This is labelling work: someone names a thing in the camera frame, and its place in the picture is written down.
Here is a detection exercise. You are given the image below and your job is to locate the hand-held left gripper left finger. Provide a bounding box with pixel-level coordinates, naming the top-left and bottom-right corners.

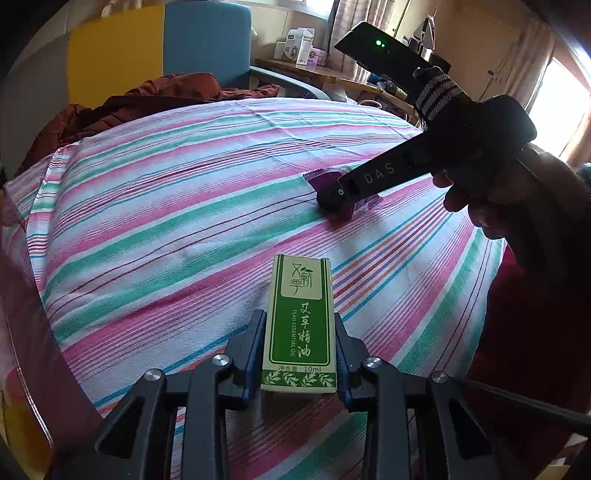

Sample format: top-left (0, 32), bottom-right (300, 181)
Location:
top-left (48, 309), bottom-right (269, 480)

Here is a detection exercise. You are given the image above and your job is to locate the wooden desk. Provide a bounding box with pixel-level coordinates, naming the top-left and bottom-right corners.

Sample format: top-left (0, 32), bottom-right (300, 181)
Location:
top-left (256, 58), bottom-right (416, 121)

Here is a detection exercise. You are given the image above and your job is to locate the white blue carton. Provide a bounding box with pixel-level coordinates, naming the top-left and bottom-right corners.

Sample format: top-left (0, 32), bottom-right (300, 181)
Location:
top-left (288, 28), bottom-right (315, 65)

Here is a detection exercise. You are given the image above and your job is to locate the striped pink curtain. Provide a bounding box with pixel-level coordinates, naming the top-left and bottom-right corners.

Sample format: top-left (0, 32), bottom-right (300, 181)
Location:
top-left (330, 0), bottom-right (400, 79)

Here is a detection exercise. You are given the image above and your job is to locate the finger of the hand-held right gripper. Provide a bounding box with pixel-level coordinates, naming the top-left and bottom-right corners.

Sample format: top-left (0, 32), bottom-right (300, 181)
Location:
top-left (317, 182), bottom-right (360, 215)

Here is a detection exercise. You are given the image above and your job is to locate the dark red jacket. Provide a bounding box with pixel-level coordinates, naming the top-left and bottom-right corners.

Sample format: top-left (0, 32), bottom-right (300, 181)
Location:
top-left (21, 73), bottom-right (287, 176)

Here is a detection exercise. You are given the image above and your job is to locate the person's red clothing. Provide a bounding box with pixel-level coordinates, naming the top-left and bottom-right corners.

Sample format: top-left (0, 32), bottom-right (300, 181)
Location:
top-left (466, 244), bottom-right (591, 480)

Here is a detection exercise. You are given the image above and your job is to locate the grey yellow blue armchair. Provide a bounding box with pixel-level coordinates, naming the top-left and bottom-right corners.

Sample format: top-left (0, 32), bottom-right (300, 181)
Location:
top-left (9, 0), bottom-right (333, 109)

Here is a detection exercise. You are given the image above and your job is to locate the green white carton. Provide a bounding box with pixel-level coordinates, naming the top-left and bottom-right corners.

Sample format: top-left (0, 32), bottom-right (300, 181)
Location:
top-left (261, 253), bottom-right (338, 395)

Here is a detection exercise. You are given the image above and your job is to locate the striped tablecloth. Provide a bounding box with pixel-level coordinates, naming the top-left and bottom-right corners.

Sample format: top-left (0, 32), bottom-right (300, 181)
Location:
top-left (4, 97), bottom-right (509, 480)

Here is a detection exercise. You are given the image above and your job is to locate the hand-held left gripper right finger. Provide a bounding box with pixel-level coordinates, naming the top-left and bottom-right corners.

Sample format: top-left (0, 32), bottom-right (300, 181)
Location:
top-left (333, 313), bottom-right (509, 480)

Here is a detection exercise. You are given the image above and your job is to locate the person's right hand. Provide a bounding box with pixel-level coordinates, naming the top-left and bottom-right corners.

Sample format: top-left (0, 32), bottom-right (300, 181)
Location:
top-left (431, 142), bottom-right (591, 241)

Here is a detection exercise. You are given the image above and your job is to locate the small purple packet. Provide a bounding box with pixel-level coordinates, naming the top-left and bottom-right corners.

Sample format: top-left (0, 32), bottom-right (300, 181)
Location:
top-left (303, 164), bottom-right (386, 217)

